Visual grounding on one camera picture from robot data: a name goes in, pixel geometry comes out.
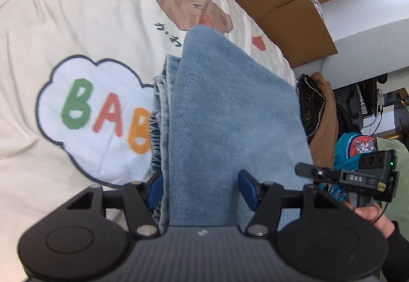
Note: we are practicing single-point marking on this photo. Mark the cream printed bed sheet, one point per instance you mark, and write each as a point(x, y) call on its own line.
point(64, 13)

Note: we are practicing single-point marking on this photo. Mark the teal garment with patch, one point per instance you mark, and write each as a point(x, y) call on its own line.
point(345, 147)

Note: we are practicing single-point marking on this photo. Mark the pale green cloth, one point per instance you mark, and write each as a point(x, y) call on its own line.
point(399, 147)

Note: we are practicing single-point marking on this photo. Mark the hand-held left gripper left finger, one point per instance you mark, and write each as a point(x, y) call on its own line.
point(155, 191)

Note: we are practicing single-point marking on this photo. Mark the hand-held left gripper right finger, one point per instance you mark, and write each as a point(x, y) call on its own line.
point(247, 187)

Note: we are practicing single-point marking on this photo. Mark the person's right forearm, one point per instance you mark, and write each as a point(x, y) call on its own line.
point(397, 246)

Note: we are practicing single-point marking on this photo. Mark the black electronic device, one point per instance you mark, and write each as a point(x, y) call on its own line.
point(353, 103)

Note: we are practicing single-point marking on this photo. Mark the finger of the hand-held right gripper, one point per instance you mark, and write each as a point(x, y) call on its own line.
point(319, 172)

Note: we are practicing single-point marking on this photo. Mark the person's right hand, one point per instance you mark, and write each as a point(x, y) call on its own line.
point(372, 216)

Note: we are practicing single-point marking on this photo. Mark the dark patterned cloth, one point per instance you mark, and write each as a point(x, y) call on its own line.
point(308, 103)

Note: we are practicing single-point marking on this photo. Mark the white desk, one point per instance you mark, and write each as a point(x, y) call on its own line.
point(361, 39)

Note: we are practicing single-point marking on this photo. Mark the light blue denim pants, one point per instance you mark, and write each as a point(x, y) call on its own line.
point(223, 109)

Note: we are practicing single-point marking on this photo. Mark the brown folded cloth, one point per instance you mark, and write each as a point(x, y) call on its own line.
point(326, 128)

